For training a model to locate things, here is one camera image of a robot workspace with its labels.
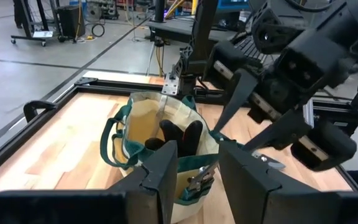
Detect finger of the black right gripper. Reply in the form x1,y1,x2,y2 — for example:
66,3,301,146
213,68,259,134
243,110,312,153

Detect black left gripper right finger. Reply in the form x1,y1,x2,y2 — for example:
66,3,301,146
218,141,338,224

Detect black equipment box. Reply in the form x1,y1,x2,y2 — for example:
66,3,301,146
56,4,86,40

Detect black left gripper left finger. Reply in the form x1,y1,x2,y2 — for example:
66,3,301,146
109,139,179,224

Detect beige and green gardening bag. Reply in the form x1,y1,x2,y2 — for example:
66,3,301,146
99,91,229,224

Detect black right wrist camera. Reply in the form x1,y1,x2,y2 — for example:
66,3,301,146
250,1,311,56

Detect black aluminium table frame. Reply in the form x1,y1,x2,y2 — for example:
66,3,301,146
0,76,358,192

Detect black rolling stand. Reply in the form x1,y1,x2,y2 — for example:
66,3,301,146
10,0,62,47

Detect coiled black cable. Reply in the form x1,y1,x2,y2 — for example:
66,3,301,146
91,23,106,38

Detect yellow cable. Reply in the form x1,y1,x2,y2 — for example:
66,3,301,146
155,45,165,77

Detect black garden glove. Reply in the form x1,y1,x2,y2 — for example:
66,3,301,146
144,119,204,158

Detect black frame clamp handle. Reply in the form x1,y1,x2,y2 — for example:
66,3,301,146
22,99,58,123

